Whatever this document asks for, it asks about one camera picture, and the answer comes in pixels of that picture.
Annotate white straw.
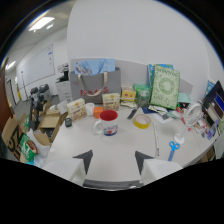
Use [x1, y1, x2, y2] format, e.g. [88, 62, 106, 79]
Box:
[152, 122, 160, 158]

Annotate small dark clock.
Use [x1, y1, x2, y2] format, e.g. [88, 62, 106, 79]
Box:
[64, 117, 74, 128]

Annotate green snack bag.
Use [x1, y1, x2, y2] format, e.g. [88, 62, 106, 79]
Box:
[19, 133, 40, 164]

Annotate yellow tape roll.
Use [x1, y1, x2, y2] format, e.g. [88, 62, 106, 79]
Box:
[133, 113, 152, 129]

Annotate open cardboard box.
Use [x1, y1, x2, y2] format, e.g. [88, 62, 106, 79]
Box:
[37, 109, 69, 144]

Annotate white desk fan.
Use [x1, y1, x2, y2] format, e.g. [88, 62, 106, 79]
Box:
[173, 102, 204, 145]

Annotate white mug red inside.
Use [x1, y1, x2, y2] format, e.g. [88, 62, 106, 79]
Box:
[92, 109, 119, 137]

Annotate beige house-shaped tea box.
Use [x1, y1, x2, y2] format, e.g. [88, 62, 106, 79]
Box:
[66, 97, 88, 123]

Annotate black utility knife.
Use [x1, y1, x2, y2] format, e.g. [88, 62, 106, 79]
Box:
[126, 107, 138, 120]

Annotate small orange box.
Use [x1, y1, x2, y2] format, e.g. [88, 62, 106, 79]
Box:
[93, 106, 104, 120]

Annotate small white cup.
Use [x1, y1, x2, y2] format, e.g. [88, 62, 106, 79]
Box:
[85, 102, 96, 117]

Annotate clear glass jar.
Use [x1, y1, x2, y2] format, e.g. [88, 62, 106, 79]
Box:
[138, 88, 151, 108]

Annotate green yellow tea box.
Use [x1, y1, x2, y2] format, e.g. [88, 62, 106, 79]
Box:
[101, 92, 121, 112]

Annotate yellow small box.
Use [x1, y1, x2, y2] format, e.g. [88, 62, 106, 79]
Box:
[121, 85, 137, 102]

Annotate green printed box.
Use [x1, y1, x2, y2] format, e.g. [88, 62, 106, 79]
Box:
[149, 64, 181, 111]

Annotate green plastic packet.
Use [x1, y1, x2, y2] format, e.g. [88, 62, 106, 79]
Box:
[132, 82, 152, 98]

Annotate office printer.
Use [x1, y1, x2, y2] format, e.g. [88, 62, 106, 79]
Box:
[54, 63, 73, 103]

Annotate grey tote bag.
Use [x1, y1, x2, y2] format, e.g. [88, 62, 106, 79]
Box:
[69, 67, 122, 105]

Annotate dark monitor screen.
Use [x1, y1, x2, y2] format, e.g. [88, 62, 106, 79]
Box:
[202, 80, 224, 121]

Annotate grey partition panel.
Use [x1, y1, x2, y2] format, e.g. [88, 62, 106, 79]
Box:
[69, 58, 194, 98]

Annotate light blue cloth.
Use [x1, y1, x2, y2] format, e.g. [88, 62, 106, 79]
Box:
[73, 58, 117, 76]

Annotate ceiling light panel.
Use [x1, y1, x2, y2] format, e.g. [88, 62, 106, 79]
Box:
[28, 16, 56, 33]

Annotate blue handled scissors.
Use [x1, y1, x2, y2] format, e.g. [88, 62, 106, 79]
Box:
[167, 140, 181, 162]

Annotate wall whiteboard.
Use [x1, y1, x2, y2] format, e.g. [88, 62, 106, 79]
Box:
[16, 43, 56, 90]

